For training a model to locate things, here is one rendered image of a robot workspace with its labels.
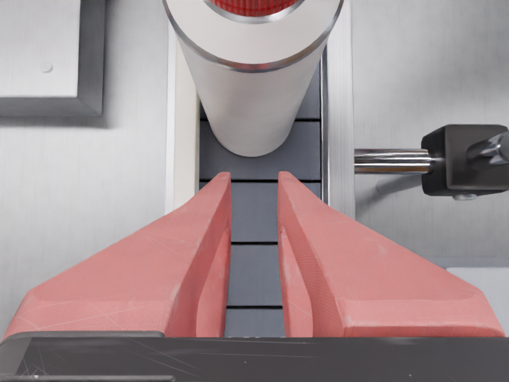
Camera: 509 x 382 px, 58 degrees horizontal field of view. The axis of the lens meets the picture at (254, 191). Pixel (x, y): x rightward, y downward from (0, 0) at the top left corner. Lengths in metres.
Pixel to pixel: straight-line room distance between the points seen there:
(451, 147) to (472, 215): 0.16
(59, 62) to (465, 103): 0.28
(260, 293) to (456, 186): 0.13
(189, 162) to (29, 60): 0.13
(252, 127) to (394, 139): 0.17
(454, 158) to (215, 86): 0.11
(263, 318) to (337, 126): 0.13
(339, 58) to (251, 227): 0.12
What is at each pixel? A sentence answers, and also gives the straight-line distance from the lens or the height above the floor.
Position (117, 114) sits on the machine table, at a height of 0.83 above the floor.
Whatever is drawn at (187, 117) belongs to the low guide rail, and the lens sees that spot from 0.26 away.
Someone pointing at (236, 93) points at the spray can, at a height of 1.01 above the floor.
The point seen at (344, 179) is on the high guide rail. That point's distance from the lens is 0.21.
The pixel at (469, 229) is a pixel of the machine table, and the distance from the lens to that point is 0.37.
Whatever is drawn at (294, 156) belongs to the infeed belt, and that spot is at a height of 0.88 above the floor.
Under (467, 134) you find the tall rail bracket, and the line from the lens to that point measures 0.22.
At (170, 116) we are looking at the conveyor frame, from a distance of 0.30.
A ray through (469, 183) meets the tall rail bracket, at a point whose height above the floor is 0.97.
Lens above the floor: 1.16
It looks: 85 degrees down
